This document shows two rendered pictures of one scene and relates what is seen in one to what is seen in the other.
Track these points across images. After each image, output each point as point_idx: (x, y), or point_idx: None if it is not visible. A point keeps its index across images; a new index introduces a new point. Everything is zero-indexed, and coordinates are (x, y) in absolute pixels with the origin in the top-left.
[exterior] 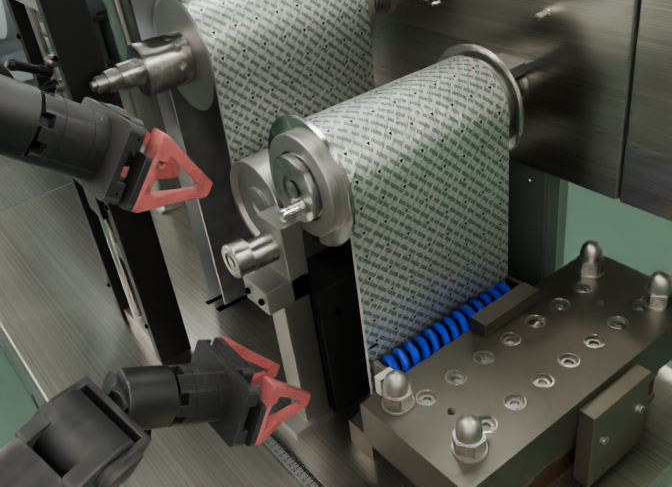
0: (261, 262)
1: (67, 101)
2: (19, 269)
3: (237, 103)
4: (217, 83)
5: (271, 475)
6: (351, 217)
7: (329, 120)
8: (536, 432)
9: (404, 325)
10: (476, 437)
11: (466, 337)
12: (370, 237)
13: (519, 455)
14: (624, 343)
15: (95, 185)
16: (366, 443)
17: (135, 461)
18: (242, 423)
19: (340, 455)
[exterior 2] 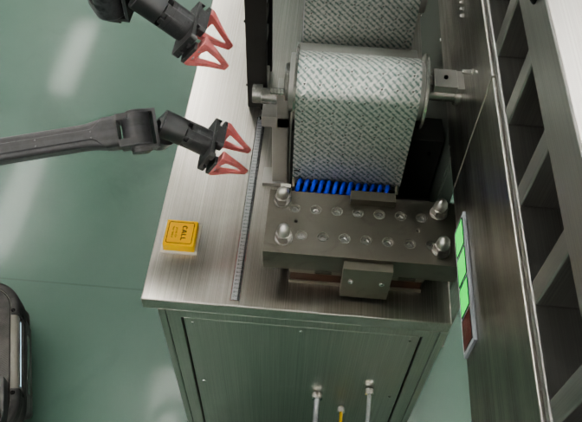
0: (264, 101)
1: (177, 9)
2: (237, 1)
3: (314, 13)
4: None
5: (238, 191)
6: (292, 113)
7: (312, 62)
8: (313, 253)
9: (319, 172)
10: (281, 235)
11: (342, 198)
12: (305, 125)
13: (298, 256)
14: (397, 253)
15: (175, 46)
16: None
17: (148, 150)
18: (203, 163)
19: None
